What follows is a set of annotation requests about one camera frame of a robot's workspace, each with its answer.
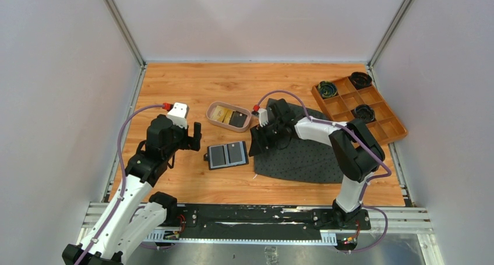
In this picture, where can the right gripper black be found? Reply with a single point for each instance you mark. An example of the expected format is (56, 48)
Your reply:
(259, 142)

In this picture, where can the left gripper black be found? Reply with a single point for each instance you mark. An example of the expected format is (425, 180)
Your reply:
(189, 142)

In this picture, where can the black credit card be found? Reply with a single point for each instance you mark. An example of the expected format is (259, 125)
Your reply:
(216, 157)

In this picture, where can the gold credit card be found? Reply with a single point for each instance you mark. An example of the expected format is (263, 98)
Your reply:
(219, 113)
(227, 116)

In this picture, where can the black leather card holder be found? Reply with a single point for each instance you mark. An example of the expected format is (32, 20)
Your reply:
(206, 157)

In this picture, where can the pink oval tray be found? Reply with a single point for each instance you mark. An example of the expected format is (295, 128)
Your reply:
(232, 107)

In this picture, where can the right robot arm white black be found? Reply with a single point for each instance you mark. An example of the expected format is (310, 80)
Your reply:
(357, 152)

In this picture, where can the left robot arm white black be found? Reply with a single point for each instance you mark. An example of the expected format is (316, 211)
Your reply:
(131, 194)

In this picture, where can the dark grey dotted cloth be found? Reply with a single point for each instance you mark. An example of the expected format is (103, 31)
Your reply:
(310, 156)

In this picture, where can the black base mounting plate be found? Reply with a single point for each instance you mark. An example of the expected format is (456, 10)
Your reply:
(259, 223)

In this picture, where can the brown wooden compartment tray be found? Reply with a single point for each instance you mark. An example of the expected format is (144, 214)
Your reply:
(355, 96)

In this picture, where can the coiled black belt middle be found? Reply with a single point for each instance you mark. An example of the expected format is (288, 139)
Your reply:
(364, 112)

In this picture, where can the coiled black belt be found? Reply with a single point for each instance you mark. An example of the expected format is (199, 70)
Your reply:
(364, 112)
(360, 80)

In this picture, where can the coiled black belt top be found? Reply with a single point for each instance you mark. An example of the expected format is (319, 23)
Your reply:
(360, 80)

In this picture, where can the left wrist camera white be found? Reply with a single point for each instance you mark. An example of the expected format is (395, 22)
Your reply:
(178, 114)

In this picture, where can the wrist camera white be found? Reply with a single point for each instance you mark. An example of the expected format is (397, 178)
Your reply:
(178, 114)
(263, 117)

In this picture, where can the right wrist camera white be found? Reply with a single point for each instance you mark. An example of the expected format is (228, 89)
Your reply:
(263, 117)

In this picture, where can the aluminium frame rail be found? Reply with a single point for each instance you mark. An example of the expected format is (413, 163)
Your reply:
(386, 223)

